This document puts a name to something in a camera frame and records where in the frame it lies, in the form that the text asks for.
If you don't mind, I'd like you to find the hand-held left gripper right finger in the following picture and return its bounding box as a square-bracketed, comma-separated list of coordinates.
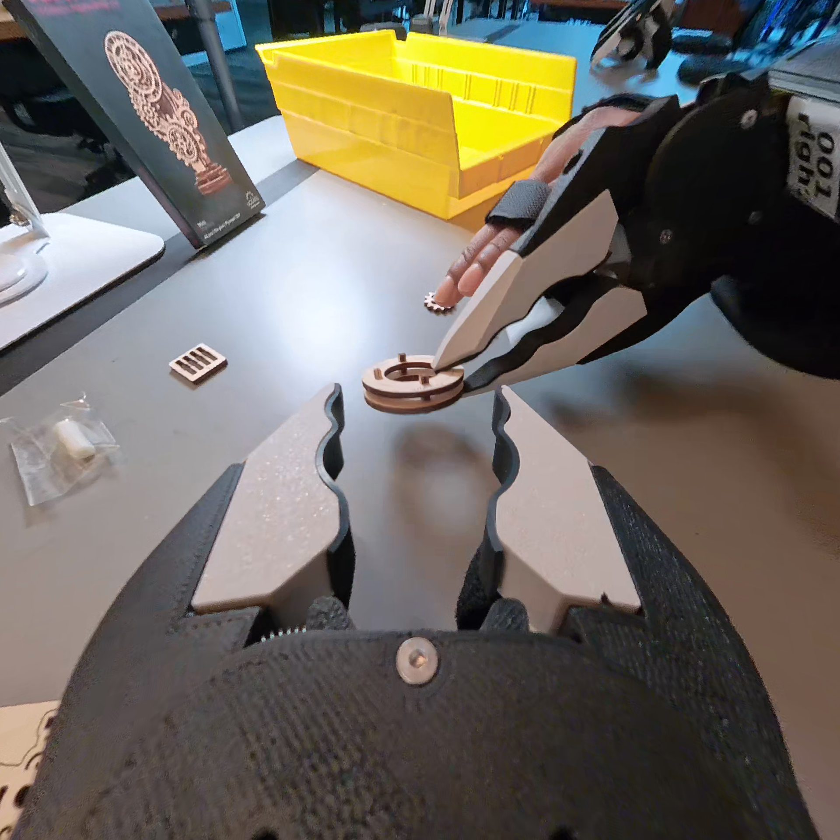
[484, 385, 643, 635]

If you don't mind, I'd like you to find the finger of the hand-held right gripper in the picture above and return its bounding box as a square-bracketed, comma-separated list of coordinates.
[433, 189, 622, 373]
[461, 284, 648, 398]

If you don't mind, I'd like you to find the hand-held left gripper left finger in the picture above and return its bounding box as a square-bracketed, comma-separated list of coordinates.
[190, 383, 357, 616]

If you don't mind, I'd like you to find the wooden ring part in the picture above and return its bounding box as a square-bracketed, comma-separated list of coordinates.
[362, 353, 466, 416]

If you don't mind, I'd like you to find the grey desk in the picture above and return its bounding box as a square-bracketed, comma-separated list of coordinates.
[0, 16, 840, 840]

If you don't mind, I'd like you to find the person's right hand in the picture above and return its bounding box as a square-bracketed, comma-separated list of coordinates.
[436, 107, 643, 309]

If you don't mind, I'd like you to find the small wooden grid piece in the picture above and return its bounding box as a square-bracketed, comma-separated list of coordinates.
[168, 343, 228, 382]

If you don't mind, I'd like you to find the black and white device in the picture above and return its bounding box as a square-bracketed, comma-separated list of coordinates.
[589, 0, 675, 72]

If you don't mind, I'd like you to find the clear plastic bag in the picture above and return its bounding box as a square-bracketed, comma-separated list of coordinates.
[0, 392, 123, 508]

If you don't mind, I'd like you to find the yellow plastic bin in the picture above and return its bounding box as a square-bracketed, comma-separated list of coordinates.
[255, 29, 578, 221]

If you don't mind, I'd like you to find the white stand base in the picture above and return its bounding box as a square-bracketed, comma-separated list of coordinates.
[0, 141, 166, 352]

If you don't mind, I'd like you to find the wooden puzzle sheet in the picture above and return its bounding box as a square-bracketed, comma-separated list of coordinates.
[0, 700, 61, 840]

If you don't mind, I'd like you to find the dark metal pole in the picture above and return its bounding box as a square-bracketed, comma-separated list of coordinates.
[187, 0, 245, 118]

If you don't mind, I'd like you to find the black puzzle box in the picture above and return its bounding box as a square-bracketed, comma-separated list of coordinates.
[3, 0, 266, 249]

